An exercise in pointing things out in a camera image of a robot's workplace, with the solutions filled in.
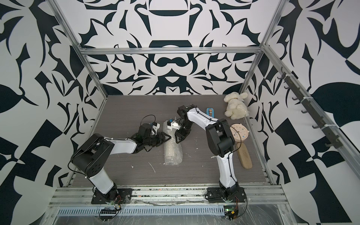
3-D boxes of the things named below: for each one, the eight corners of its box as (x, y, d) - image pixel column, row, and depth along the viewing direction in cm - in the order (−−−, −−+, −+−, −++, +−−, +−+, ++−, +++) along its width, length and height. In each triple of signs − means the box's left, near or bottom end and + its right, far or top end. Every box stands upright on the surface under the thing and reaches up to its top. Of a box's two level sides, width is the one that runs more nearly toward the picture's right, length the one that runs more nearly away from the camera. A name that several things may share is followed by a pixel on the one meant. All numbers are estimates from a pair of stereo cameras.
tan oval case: (241, 168, 85) (243, 167, 83) (235, 145, 95) (236, 142, 93) (251, 168, 85) (254, 167, 83) (244, 145, 95) (246, 142, 93)
